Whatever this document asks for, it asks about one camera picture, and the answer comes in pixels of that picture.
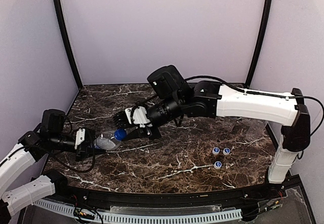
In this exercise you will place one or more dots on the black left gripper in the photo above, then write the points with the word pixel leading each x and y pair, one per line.
pixel 82 151

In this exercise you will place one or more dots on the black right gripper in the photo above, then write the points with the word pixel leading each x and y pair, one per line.
pixel 145 132

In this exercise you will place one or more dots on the solid blue pepsi cap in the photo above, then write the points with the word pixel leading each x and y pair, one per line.
pixel 120 134

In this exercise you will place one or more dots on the blue white bottle cap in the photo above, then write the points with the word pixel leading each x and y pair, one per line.
pixel 216 151
pixel 218 165
pixel 226 151

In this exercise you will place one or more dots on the clear bottle blue pepsi label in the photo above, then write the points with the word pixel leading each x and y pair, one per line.
pixel 229 123

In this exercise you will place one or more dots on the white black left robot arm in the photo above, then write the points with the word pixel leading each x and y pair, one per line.
pixel 47 138

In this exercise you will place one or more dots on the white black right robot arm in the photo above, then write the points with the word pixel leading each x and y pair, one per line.
pixel 212 98

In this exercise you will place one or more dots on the right wrist camera with heatsink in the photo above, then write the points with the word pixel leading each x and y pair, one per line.
pixel 132 117

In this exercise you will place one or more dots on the white slotted cable duct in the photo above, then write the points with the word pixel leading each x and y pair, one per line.
pixel 118 214

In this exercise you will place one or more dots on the black front table rail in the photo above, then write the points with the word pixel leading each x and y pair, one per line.
pixel 246 197

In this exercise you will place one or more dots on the black left corner post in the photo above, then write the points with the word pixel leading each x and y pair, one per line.
pixel 66 43

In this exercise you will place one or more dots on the black corner post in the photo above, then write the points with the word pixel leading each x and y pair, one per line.
pixel 259 42
pixel 66 43

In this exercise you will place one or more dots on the black right corner post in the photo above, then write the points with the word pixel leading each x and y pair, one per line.
pixel 259 42

